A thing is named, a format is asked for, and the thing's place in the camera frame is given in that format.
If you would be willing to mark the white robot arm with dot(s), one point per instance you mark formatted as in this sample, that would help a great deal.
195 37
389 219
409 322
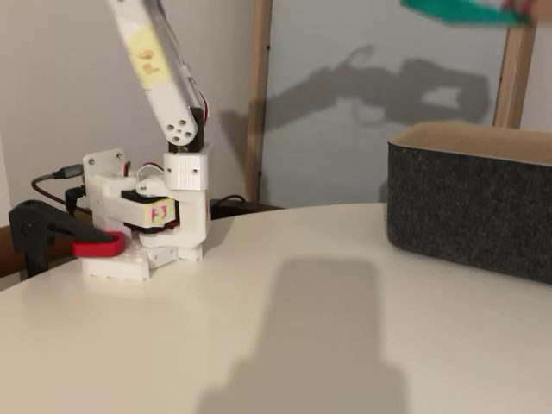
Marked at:
172 99

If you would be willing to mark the dark grey felt basket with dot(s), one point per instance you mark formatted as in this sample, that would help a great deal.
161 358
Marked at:
466 202

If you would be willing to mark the pale grey panel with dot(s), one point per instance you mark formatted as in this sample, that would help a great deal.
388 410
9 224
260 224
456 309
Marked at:
345 172

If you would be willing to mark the black power plug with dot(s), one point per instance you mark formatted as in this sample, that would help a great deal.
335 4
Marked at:
71 196

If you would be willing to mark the black red bar clamp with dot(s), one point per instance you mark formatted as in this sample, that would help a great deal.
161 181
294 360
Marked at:
39 220

